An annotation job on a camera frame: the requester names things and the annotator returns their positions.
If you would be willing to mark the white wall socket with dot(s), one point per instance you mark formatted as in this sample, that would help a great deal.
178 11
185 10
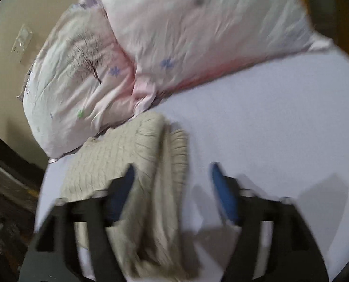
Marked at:
21 43

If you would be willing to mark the pink floral right pillow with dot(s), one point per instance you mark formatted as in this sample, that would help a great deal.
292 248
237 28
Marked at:
174 43

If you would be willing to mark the beige cable knit sweater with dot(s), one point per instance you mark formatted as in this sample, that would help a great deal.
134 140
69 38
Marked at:
146 240

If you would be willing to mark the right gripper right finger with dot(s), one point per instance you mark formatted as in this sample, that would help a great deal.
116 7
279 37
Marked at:
294 254

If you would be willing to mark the pink floral left pillow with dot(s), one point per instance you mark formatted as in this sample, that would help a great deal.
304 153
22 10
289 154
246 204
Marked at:
80 83

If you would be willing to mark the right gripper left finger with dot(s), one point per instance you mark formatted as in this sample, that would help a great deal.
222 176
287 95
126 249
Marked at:
53 252

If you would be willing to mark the pink floral pillow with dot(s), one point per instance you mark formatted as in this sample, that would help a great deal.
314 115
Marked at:
174 43
80 83

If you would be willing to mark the lavender bed sheet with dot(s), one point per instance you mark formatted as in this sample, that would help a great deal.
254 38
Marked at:
282 129

